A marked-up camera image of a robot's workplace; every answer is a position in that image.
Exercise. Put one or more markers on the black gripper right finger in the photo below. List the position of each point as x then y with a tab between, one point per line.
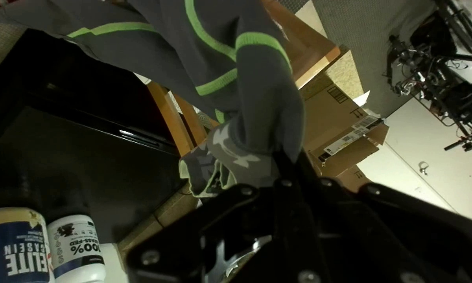
403	235

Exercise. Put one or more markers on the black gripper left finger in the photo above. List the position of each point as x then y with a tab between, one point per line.
237	213

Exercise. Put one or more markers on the grey green-striped cycling shorts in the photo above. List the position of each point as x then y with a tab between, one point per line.
246	78

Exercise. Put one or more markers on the cardboard box with label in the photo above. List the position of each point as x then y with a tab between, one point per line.
341	119

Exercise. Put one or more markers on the white protein tub black label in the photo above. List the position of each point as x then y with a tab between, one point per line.
76	251

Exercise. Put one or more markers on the black bicycle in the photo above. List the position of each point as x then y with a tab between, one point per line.
430	67

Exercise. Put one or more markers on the wooden slatted chair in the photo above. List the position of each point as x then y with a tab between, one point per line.
312	56

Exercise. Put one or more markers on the black side table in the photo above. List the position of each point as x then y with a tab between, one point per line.
64	130

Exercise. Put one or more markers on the blue label protein tub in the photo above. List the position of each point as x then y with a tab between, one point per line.
16	251

